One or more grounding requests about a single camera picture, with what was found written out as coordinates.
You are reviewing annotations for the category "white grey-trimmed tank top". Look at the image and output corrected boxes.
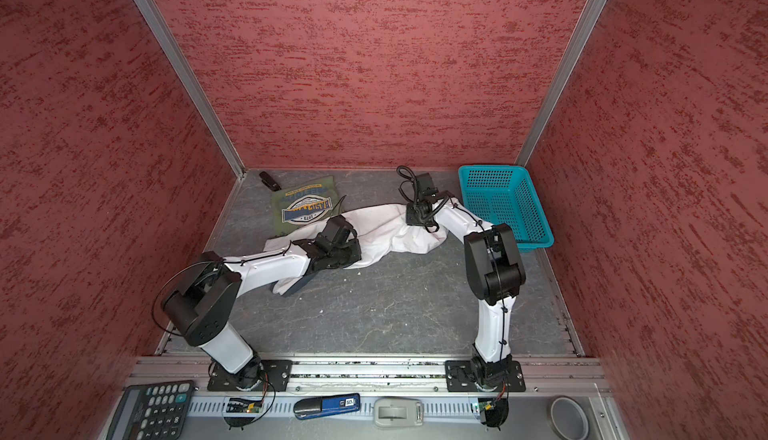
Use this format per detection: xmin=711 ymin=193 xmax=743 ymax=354
xmin=264 ymin=199 xmax=466 ymax=297

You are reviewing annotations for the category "olive green tank top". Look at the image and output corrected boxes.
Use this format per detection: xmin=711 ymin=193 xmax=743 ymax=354
xmin=270 ymin=176 xmax=340 ymax=237

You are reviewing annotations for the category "teal plastic basket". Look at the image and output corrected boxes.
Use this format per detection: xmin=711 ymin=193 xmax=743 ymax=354
xmin=458 ymin=165 xmax=554 ymax=252

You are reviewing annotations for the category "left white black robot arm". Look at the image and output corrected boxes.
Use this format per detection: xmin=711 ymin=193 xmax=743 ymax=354
xmin=160 ymin=215 xmax=362 ymax=391

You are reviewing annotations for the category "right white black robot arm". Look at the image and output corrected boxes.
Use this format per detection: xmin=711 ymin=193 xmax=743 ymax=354
xmin=396 ymin=166 xmax=526 ymax=391

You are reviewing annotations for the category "small black stapler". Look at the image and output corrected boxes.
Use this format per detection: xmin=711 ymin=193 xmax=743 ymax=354
xmin=258 ymin=171 xmax=282 ymax=192

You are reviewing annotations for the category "blue black utility knife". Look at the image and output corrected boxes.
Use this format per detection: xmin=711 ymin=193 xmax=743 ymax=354
xmin=293 ymin=393 xmax=361 ymax=420

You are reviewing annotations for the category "left small circuit board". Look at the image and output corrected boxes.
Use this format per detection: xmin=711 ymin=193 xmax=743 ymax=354
xmin=224 ymin=397 xmax=264 ymax=417

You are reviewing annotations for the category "small circuit board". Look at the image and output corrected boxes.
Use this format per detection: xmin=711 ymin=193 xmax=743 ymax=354
xmin=475 ymin=398 xmax=498 ymax=413
xmin=224 ymin=397 xmax=264 ymax=417

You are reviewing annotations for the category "right small circuit board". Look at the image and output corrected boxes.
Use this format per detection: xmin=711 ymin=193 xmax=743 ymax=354
xmin=475 ymin=398 xmax=498 ymax=413

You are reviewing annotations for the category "black calculator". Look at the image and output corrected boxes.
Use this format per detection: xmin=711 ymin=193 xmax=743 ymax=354
xmin=106 ymin=380 xmax=195 ymax=440

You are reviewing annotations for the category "grey tape roll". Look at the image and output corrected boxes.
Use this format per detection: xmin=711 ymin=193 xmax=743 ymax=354
xmin=547 ymin=396 xmax=590 ymax=440

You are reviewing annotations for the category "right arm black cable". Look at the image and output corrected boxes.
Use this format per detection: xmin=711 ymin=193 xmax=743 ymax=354
xmin=395 ymin=165 xmax=451 ymax=235

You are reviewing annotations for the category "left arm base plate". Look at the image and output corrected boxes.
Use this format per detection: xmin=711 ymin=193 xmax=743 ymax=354
xmin=207 ymin=359 xmax=293 ymax=393

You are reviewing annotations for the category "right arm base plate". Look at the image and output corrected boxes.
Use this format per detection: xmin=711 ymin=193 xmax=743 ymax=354
xmin=444 ymin=358 xmax=526 ymax=394

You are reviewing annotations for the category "aluminium front rail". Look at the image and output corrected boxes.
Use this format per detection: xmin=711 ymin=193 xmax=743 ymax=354
xmin=128 ymin=354 xmax=610 ymax=397

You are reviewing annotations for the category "right aluminium corner post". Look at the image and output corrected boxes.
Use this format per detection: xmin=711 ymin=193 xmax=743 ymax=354
xmin=515 ymin=0 xmax=608 ymax=167

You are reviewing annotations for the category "aluminium corner post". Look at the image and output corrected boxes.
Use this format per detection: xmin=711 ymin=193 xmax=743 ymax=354
xmin=133 ymin=0 xmax=247 ymax=181
xmin=515 ymin=0 xmax=608 ymax=167

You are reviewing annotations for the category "left aluminium corner post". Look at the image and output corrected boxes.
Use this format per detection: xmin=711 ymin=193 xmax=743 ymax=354
xmin=133 ymin=0 xmax=247 ymax=181

